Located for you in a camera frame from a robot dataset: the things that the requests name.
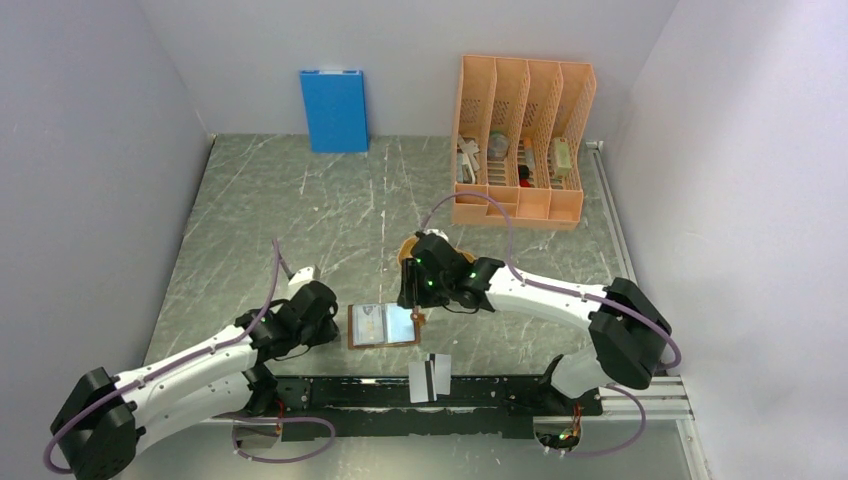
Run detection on brown leather card holder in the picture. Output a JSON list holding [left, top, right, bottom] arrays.
[[347, 303, 426, 350]]

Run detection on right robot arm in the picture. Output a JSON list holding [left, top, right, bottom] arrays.
[[397, 230, 672, 414]]

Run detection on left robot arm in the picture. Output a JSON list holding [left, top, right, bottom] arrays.
[[42, 279, 338, 479]]

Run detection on dropped grey stripe card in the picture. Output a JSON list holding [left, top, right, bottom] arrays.
[[408, 360, 437, 404]]

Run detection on orange oval tray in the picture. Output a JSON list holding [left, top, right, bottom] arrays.
[[397, 236, 476, 265]]

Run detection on red orange item in organizer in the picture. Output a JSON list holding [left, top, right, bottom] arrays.
[[517, 137, 536, 188]]

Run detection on white parts in organizer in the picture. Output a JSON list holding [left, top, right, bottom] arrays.
[[456, 136, 485, 185]]

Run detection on grey round item in organizer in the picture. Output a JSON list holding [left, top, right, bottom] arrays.
[[487, 131, 510, 161]]

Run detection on green eraser in organizer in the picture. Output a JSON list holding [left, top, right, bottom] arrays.
[[551, 137, 573, 178]]

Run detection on orange desk file organizer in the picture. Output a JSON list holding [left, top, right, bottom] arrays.
[[451, 55, 597, 230]]

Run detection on blue box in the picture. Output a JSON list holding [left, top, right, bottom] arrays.
[[299, 70, 369, 154]]

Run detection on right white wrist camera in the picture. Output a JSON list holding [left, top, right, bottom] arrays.
[[421, 229, 449, 242]]

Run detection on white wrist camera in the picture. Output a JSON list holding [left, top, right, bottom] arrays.
[[421, 229, 449, 242], [286, 265, 321, 296]]

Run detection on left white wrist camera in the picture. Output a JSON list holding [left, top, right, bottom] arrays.
[[286, 265, 321, 296]]

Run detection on black base frame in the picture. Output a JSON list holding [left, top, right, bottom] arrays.
[[237, 375, 603, 442]]

